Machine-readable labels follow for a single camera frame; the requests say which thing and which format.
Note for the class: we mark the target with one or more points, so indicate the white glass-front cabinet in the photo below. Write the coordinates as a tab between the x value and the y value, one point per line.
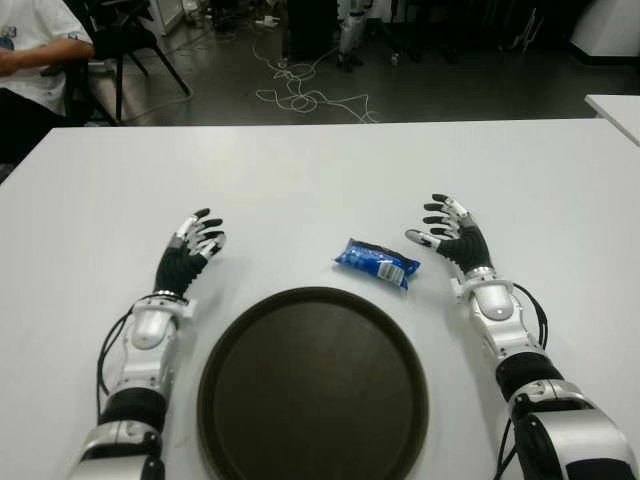
165	15

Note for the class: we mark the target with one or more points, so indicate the white cabinet with black base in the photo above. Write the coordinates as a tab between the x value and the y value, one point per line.
610	25

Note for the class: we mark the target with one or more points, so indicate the round dark brown tray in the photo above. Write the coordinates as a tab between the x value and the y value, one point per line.
310	390

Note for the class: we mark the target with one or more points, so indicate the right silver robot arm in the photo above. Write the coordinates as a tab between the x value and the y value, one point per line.
492	300

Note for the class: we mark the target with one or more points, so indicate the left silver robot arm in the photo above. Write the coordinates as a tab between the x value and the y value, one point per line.
145	325

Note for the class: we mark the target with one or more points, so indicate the white side table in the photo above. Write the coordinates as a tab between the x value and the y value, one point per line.
620	110

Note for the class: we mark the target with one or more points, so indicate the silver humanoid robot legs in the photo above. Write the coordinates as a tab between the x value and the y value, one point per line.
348	35

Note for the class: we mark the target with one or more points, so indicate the metal folding stand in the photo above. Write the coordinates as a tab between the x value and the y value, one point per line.
525	30

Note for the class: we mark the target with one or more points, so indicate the white power strip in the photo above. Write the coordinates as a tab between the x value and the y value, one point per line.
270	21

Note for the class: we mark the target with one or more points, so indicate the black chair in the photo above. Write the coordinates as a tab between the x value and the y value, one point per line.
130	30

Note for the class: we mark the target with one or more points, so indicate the blue Oreo cookie packet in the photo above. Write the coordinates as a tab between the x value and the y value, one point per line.
370	260

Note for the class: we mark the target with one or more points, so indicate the seated person in white shirt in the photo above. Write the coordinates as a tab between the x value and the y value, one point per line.
30	50

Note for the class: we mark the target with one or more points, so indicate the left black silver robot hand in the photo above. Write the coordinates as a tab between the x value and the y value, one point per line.
180	265

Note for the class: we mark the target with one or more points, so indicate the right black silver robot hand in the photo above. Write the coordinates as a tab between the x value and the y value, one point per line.
470	245

